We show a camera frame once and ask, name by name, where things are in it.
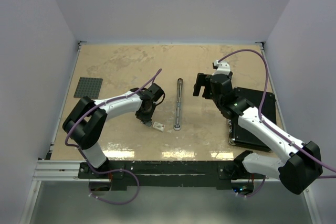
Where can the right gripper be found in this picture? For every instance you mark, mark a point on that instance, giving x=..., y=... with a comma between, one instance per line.
x=203, y=80

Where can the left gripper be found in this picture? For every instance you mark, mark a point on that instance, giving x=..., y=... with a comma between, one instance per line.
x=146, y=118

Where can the white staple box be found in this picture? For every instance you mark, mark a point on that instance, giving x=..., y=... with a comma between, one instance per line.
x=158, y=126

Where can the silver black stapler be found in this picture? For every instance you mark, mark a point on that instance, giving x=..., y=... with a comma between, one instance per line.
x=177, y=118

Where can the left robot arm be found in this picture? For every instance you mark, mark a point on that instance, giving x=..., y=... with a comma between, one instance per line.
x=85, y=122

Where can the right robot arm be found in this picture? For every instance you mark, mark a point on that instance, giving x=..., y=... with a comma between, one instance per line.
x=297, y=164

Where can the grey lego baseplate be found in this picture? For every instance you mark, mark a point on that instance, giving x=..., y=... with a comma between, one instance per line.
x=88, y=87

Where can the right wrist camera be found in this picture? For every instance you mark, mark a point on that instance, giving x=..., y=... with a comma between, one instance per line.
x=221, y=67

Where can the black base frame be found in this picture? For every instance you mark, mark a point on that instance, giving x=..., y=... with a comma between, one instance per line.
x=124, y=174

